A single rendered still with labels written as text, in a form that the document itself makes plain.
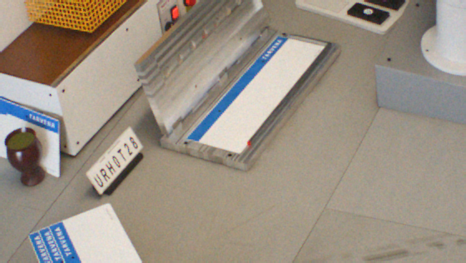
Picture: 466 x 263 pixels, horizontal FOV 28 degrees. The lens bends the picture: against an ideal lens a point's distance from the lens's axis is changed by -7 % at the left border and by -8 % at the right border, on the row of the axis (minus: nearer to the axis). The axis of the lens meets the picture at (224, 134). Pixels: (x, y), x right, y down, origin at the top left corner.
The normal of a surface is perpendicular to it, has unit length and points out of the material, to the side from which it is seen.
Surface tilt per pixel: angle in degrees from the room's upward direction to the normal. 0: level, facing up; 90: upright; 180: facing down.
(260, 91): 0
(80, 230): 0
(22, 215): 0
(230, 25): 78
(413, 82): 90
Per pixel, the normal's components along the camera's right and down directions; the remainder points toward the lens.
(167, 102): 0.80, 0.07
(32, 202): -0.14, -0.77
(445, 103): -0.44, 0.61
